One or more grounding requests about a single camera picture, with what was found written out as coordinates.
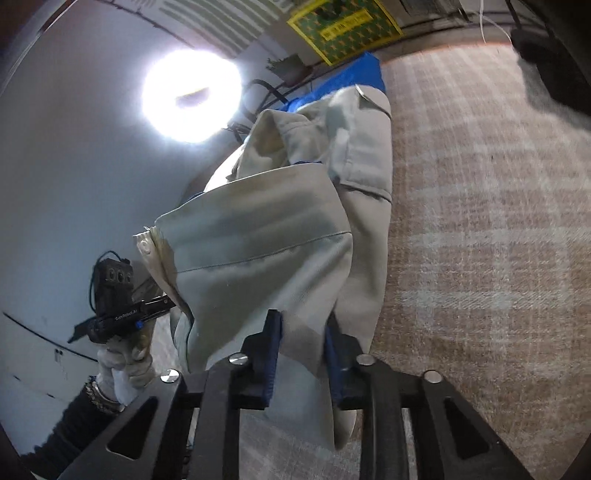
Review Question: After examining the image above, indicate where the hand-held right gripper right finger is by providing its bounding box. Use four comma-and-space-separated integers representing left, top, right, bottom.
323, 323, 536, 480

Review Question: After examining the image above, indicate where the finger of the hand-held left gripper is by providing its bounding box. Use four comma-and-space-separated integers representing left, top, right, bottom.
139, 296, 177, 320
131, 277, 163, 302

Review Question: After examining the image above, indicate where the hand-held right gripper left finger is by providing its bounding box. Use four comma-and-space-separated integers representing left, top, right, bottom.
58, 308, 283, 480

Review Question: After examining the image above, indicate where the beige and blue work jacket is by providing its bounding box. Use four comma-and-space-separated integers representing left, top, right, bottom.
133, 52, 393, 450

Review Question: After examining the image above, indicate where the person's left forearm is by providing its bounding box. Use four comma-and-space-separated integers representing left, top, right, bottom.
18, 383, 123, 480

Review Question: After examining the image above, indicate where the person's left hand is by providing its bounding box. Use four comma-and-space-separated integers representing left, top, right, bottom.
96, 330, 156, 407

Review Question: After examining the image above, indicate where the metal wristwatch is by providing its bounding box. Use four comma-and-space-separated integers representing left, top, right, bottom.
84, 377, 125, 414

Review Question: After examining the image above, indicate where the beige plaid blanket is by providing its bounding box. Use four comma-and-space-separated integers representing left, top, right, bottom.
152, 39, 591, 480

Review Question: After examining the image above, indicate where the green and yellow poster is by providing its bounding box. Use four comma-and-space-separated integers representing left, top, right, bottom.
286, 0, 403, 66

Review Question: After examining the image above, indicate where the dark object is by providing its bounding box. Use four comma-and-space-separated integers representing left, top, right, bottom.
505, 0, 591, 108

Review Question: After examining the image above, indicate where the striped wall panel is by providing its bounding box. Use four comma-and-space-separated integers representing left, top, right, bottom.
157, 0, 296, 55

